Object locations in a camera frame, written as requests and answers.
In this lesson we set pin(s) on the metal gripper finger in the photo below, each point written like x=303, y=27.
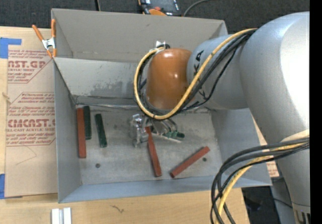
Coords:
x=137, y=120
x=139, y=138

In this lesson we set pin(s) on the red-brown flat block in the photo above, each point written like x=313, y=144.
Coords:
x=81, y=135
x=190, y=162
x=154, y=155

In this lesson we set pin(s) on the grey metal bin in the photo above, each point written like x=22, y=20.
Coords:
x=120, y=162

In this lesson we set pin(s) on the dark green flat block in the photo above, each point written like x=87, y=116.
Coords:
x=87, y=122
x=101, y=131

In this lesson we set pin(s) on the brown cardboard board red print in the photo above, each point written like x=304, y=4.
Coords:
x=27, y=162

